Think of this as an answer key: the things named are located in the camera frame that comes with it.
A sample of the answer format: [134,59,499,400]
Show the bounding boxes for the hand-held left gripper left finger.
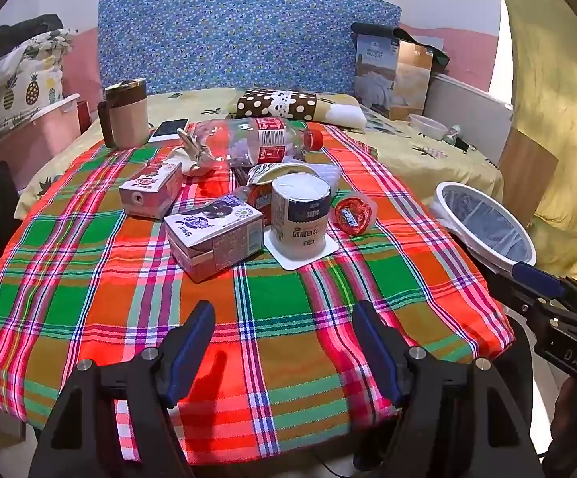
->
[28,300,217,478]

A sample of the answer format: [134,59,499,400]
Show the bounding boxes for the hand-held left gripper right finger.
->
[352,300,545,478]

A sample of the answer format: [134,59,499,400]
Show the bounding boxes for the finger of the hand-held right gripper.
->
[485,269,563,328]
[511,260,577,320]

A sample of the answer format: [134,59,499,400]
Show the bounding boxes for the white trash bin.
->
[428,182,538,274]

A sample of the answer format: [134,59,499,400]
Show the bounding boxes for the purple milk carton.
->
[164,196,265,284]

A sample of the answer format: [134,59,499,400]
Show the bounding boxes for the red jelly cup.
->
[334,194,379,236]

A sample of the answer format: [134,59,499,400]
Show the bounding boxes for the pink milk carton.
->
[119,163,184,221]

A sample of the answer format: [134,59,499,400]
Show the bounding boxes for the white yogurt cup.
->
[263,173,340,270]

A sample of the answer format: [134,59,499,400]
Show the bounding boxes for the clear plastic bottle red label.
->
[189,117,325,167]

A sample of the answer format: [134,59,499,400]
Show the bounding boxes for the wooden board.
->
[498,129,559,225]

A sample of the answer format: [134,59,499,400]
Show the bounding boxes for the plaid cloth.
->
[0,122,518,464]

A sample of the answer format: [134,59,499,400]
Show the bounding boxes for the yellow printed bedsheet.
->
[14,84,505,220]

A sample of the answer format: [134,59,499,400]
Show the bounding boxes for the crumpled white paper wrapper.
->
[163,128,219,176]

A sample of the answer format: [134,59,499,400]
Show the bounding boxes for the white plastic bowl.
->
[408,114,449,140]

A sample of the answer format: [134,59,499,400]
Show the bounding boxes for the white cabinet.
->
[424,74,514,153]

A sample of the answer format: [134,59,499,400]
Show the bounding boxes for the yellow curtain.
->
[487,0,577,292]

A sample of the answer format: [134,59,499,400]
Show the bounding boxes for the white smartphone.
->
[148,118,190,143]

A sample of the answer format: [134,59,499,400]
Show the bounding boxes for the beige mug with brown lid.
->
[97,78,151,149]

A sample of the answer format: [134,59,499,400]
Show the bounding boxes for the cardboard quilt box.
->
[352,22,451,121]

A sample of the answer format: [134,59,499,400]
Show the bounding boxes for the polka dot patchwork pillow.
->
[227,88,368,129]

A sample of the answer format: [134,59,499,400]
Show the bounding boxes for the pink storage box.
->
[0,94,82,190]

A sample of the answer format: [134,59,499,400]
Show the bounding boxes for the pineapple print bedding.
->
[0,27,77,143]

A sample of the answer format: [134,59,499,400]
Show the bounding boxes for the blue floral headboard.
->
[98,0,403,96]

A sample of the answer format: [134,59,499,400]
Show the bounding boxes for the dark cloth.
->
[0,15,64,61]

